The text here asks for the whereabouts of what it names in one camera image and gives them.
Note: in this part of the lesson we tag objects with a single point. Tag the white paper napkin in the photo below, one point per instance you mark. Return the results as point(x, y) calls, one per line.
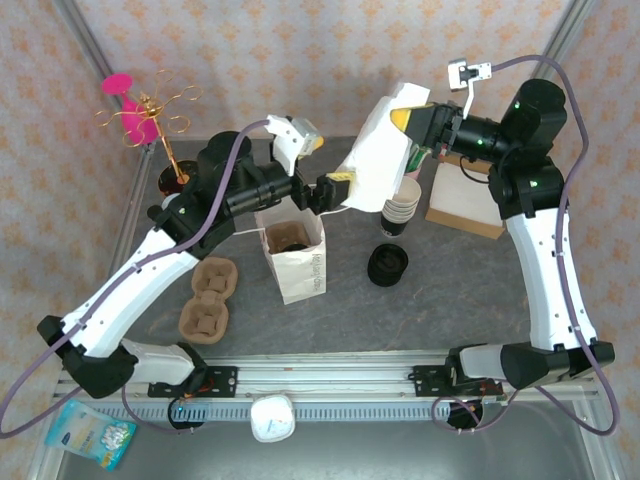
point(380, 160)

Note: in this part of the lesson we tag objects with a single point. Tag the white printed paper gift bag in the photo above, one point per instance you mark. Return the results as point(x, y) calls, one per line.
point(300, 280)

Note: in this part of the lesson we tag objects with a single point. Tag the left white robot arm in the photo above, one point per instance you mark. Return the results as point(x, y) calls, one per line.
point(125, 285)

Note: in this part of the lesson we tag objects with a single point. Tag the green white wrapped straw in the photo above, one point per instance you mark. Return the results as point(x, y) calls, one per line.
point(417, 155)

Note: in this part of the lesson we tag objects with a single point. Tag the stack of paper cups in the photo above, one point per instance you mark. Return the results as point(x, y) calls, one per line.
point(395, 220)

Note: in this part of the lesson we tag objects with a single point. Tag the stack of white napkins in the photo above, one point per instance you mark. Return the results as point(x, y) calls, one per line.
point(460, 195)

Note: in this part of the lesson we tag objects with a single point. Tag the stack of black lids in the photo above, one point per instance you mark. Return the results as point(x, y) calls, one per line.
point(387, 265)

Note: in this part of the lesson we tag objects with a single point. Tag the pink silicone wine glass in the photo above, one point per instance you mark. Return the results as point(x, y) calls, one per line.
point(135, 125)

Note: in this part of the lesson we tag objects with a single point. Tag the white rounded square device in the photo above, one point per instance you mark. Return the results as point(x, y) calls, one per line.
point(272, 417)

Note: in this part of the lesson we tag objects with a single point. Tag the blue snack packet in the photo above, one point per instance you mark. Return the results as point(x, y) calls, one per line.
point(90, 435)

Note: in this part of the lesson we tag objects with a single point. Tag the aluminium frame post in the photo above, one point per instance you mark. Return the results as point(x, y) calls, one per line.
point(87, 35)
point(560, 35)

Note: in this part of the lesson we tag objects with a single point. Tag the aluminium table side rail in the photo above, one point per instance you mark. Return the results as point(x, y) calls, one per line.
point(575, 280)
point(131, 210)

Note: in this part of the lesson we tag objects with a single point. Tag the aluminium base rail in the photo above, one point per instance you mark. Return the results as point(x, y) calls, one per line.
point(325, 375)

